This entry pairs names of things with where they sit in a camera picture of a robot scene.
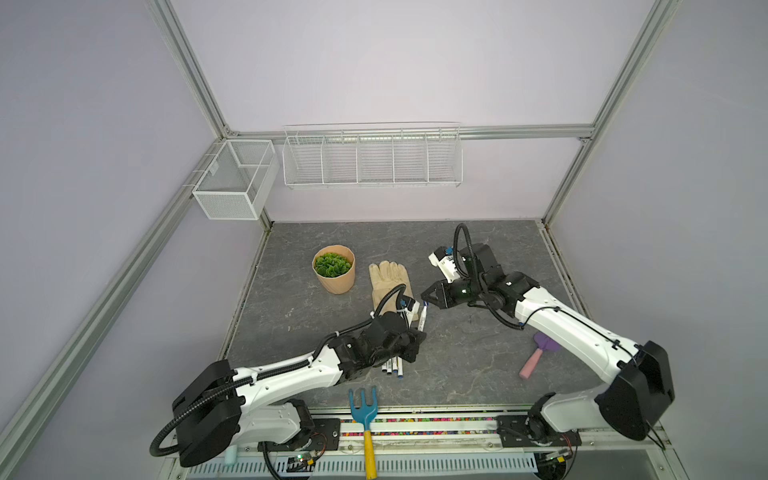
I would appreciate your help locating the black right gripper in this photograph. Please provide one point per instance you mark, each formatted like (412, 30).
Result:
(442, 299)

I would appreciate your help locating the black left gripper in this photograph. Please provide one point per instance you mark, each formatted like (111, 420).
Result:
(413, 340)

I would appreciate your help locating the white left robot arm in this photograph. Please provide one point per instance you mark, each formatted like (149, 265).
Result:
(225, 406)

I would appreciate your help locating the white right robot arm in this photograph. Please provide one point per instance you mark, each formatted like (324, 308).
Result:
(637, 386)

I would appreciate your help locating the beige work glove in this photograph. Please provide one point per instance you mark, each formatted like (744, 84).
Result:
(384, 277)

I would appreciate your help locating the teal yellow garden fork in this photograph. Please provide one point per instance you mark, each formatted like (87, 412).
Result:
(364, 409)

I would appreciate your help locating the tan pot with green plant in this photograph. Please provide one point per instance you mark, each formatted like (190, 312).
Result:
(334, 267)

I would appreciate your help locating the small white mesh basket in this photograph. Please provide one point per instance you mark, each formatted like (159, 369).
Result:
(237, 182)

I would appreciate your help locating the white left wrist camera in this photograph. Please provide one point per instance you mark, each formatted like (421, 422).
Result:
(409, 309)

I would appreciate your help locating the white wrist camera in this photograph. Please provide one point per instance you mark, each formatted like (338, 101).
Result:
(442, 258)
(409, 309)

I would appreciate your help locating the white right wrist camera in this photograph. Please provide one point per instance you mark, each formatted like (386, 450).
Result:
(442, 258)

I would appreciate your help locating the long white wire basket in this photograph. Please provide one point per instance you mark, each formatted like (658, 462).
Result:
(373, 154)

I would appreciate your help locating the aluminium cage frame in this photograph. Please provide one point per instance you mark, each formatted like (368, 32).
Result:
(38, 408)

